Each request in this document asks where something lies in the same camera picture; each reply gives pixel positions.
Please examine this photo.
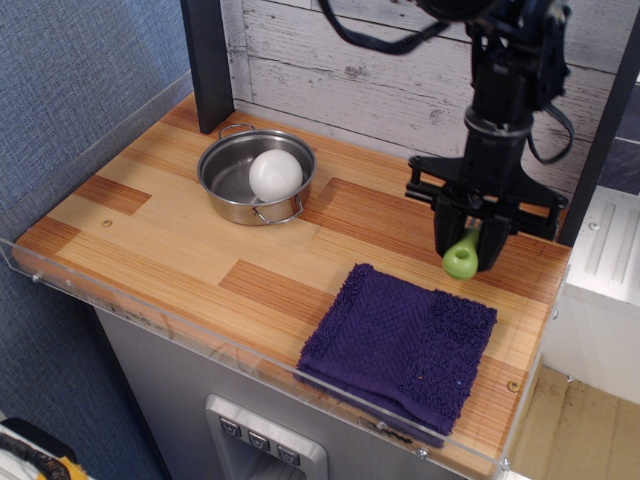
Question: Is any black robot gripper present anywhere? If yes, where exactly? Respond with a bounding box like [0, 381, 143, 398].
[406, 119, 568, 272]

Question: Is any green handled grey spatula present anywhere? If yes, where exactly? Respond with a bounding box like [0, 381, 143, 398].
[442, 227, 480, 280]

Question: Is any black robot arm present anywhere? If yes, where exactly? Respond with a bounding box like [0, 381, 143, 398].
[406, 1, 574, 279]

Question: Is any purple folded towel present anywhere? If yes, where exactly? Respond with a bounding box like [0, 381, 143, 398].
[297, 264, 498, 448]

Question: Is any white toy sink unit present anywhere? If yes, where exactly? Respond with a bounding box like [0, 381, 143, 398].
[542, 186, 639, 403]

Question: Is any white ball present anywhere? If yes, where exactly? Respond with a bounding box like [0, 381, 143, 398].
[249, 149, 303, 202]

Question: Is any small stainless steel pot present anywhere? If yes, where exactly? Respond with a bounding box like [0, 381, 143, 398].
[197, 124, 317, 226]

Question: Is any silver dispenser button panel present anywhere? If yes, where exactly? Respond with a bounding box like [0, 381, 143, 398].
[205, 394, 329, 479]

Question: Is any grey toy fridge cabinet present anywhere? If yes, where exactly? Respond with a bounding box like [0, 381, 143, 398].
[97, 308, 509, 479]

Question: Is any dark right upright post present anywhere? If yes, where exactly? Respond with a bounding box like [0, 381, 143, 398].
[556, 8, 639, 247]

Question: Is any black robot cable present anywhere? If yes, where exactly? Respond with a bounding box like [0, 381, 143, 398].
[317, 0, 574, 165]

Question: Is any clear acrylic guard rail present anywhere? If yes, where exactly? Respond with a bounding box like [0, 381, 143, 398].
[1, 74, 569, 479]

